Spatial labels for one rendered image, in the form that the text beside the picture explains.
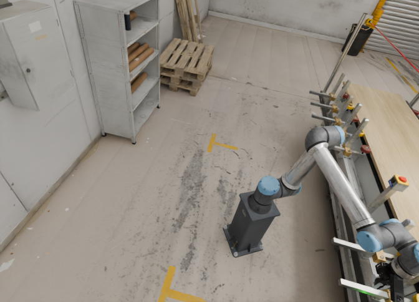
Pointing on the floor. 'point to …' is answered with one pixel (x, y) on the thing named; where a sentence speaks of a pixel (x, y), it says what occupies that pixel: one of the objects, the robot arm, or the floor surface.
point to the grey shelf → (112, 122)
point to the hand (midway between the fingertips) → (375, 288)
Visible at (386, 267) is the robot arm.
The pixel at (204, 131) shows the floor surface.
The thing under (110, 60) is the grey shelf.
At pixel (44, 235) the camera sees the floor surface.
